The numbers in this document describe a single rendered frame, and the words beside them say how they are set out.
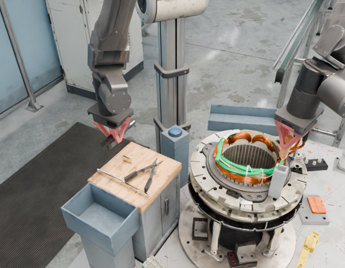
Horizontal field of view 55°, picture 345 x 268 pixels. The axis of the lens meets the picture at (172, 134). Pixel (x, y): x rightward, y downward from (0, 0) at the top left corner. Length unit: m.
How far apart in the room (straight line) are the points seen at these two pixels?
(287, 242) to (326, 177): 0.39
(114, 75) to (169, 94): 0.54
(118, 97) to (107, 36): 0.12
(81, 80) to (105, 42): 2.60
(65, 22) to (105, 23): 2.42
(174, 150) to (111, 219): 0.33
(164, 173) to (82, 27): 2.19
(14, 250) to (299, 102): 1.89
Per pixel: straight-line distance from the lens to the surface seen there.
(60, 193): 2.43
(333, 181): 1.46
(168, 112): 1.29
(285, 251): 1.15
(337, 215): 1.34
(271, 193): 0.87
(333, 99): 0.63
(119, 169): 0.97
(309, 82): 0.67
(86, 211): 0.99
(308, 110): 0.70
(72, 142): 2.82
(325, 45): 0.66
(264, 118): 1.26
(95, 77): 0.77
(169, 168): 0.96
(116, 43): 0.71
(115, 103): 0.71
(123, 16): 0.65
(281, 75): 2.20
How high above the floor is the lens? 1.74
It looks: 39 degrees down
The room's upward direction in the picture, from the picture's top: 1 degrees counter-clockwise
